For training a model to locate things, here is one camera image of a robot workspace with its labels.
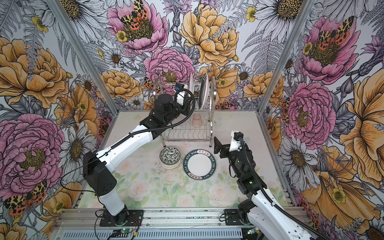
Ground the pink drinking glass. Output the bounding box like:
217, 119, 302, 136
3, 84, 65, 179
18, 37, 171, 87
191, 114, 203, 128

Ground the chrome two-tier dish rack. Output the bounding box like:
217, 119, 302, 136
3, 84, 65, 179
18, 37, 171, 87
153, 74, 217, 147

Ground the green rimmed plate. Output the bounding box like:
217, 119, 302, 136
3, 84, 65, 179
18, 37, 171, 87
199, 73, 210, 110

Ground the pink patterned bowl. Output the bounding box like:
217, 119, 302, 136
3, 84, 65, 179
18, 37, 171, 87
160, 147, 181, 165

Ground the cream white bowl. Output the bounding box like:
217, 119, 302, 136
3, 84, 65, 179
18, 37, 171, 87
161, 162, 180, 170

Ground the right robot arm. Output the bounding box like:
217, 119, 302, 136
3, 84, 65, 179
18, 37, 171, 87
214, 132, 314, 240

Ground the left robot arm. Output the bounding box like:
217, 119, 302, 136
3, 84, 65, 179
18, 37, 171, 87
83, 90, 196, 226

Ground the green circuit board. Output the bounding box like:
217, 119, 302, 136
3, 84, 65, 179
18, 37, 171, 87
116, 228, 136, 235

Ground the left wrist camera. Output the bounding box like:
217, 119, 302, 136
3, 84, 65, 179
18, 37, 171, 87
175, 83, 189, 107

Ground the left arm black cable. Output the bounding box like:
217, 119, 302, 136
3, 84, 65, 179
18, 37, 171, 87
59, 88, 196, 208

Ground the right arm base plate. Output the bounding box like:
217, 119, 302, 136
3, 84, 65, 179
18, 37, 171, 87
224, 209, 250, 226

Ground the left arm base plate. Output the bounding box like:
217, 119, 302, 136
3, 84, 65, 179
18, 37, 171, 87
99, 209, 144, 227

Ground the aluminium front rail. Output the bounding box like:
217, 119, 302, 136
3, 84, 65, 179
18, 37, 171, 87
55, 208, 228, 230

